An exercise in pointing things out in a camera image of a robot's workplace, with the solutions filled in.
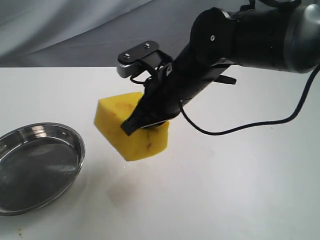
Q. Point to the round stainless steel dish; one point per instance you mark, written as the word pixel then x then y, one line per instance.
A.
pixel 38 163

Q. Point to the yellow sponge block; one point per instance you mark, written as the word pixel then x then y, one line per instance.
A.
pixel 112 111

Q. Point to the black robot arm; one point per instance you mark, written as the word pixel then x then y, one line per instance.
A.
pixel 284 38

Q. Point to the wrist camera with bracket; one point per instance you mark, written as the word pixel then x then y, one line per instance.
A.
pixel 146 56

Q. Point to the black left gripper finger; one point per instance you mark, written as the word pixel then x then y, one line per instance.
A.
pixel 147 115

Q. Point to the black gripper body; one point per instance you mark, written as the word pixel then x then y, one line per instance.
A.
pixel 182 84

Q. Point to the grey backdrop cloth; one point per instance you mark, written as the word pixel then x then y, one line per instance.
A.
pixel 91 33

